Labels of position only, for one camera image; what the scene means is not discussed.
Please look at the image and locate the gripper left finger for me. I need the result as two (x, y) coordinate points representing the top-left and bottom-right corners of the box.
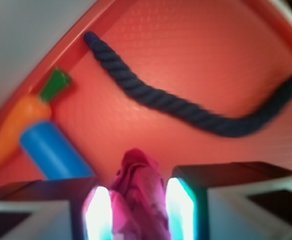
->
(0, 177), (113, 240)

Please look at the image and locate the dark blue rope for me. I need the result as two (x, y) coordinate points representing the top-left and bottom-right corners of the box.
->
(83, 31), (292, 138)

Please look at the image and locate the red plastic tray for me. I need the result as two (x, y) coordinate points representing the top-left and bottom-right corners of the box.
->
(0, 0), (292, 195)

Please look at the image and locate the orange toy carrot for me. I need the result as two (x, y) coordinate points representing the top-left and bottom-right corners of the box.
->
(0, 68), (73, 167)

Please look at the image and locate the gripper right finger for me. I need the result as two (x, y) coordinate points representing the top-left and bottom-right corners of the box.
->
(165, 161), (292, 240)

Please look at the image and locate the red paper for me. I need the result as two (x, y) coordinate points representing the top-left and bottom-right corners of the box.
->
(110, 149), (171, 240)

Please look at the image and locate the blue plastic toy bottle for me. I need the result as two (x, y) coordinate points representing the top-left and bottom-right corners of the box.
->
(19, 121), (96, 181)

